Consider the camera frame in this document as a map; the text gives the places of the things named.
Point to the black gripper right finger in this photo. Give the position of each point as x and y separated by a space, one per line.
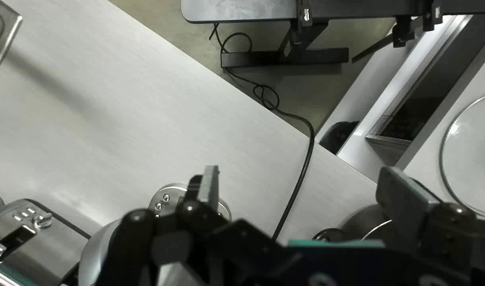
405 199

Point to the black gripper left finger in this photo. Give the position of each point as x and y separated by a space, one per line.
205 188

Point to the glass lid with black knob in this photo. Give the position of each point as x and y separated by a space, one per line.
474 153

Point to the black cooking pot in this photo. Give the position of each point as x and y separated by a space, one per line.
358 220

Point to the gray open cabinet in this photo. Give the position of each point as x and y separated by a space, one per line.
378 96

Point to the black perforated board table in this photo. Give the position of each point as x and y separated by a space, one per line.
242 10

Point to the silver kettle base with buttons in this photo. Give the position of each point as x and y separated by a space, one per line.
29 239

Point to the stainless steel rimmed tray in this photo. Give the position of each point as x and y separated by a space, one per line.
0 33

